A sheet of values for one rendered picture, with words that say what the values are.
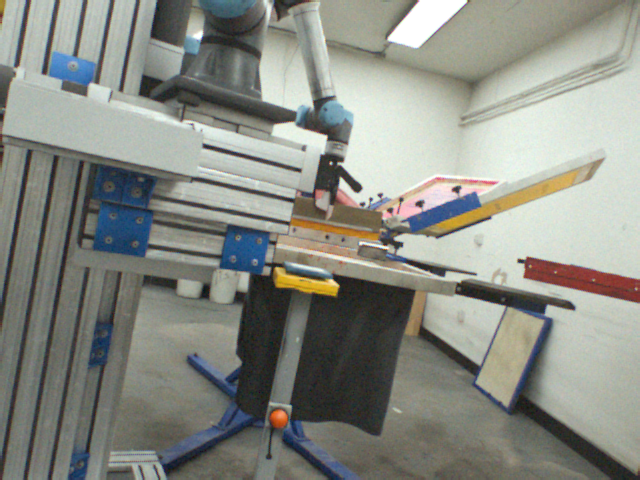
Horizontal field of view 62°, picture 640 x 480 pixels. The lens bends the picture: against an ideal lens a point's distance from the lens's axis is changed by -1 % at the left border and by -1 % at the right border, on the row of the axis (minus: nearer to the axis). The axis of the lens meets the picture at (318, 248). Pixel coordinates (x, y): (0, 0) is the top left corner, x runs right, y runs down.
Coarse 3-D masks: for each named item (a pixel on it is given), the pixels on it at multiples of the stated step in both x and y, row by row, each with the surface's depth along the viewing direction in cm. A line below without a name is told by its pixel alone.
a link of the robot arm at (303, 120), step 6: (300, 108) 169; (306, 108) 168; (312, 108) 167; (300, 114) 168; (306, 114) 168; (300, 120) 168; (306, 120) 168; (300, 126) 170; (306, 126) 170; (312, 126) 167; (318, 132) 173; (324, 132) 173
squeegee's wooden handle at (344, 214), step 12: (300, 204) 176; (312, 204) 176; (336, 204) 177; (312, 216) 176; (324, 216) 177; (336, 216) 177; (348, 216) 178; (360, 216) 178; (372, 216) 179; (372, 228) 179
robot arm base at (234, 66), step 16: (208, 48) 95; (224, 48) 94; (240, 48) 95; (192, 64) 96; (208, 64) 95; (224, 64) 94; (240, 64) 95; (256, 64) 98; (208, 80) 93; (224, 80) 93; (240, 80) 94; (256, 80) 99; (256, 96) 97
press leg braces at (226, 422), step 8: (240, 368) 297; (232, 376) 303; (232, 384) 305; (232, 400) 255; (232, 408) 251; (224, 416) 248; (232, 416) 250; (216, 424) 246; (224, 424) 245; (232, 424) 250; (296, 424) 254; (288, 432) 254; (296, 432) 252; (304, 432) 253; (304, 440) 249
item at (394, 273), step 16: (288, 240) 206; (304, 240) 207; (288, 256) 131; (304, 256) 132; (320, 256) 132; (352, 256) 210; (336, 272) 133; (352, 272) 134; (368, 272) 134; (384, 272) 135; (400, 272) 135; (416, 272) 158; (416, 288) 136; (432, 288) 137; (448, 288) 137
